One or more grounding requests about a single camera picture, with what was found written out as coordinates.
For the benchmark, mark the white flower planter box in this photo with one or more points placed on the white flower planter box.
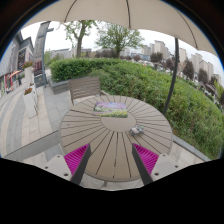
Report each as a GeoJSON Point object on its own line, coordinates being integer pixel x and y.
{"type": "Point", "coordinates": [28, 74]}
{"type": "Point", "coordinates": [29, 101]}

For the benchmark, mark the beige patio umbrella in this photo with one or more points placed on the beige patio umbrella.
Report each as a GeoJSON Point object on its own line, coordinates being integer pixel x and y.
{"type": "Point", "coordinates": [100, 10]}

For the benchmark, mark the trimmed green hedge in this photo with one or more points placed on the trimmed green hedge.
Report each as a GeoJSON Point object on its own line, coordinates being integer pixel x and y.
{"type": "Point", "coordinates": [146, 90]}

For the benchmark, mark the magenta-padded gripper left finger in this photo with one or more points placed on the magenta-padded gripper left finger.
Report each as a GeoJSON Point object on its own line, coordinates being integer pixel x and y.
{"type": "Point", "coordinates": [75, 159]}

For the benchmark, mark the slatted grey outdoor chair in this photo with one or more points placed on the slatted grey outdoor chair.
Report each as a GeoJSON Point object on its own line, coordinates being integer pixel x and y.
{"type": "Point", "coordinates": [84, 87]}

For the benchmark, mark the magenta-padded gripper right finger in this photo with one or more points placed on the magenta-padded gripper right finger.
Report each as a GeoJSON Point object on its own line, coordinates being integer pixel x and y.
{"type": "Point", "coordinates": [147, 158]}

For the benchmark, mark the transparent computer mouse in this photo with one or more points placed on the transparent computer mouse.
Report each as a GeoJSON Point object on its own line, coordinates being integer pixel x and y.
{"type": "Point", "coordinates": [136, 130]}

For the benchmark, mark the tall grey sign pillar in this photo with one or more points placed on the tall grey sign pillar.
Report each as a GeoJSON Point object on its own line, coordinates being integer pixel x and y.
{"type": "Point", "coordinates": [40, 50]}

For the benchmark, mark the round-crowned green tree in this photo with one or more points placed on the round-crowned green tree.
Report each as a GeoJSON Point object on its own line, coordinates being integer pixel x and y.
{"type": "Point", "coordinates": [118, 36]}

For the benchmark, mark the flower-print mouse pad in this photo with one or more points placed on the flower-print mouse pad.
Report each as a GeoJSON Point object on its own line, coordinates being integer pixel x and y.
{"type": "Point", "coordinates": [110, 109]}

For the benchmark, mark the bare-trunked leafy tree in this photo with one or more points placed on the bare-trunked leafy tree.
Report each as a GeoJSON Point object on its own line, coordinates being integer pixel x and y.
{"type": "Point", "coordinates": [79, 36]}

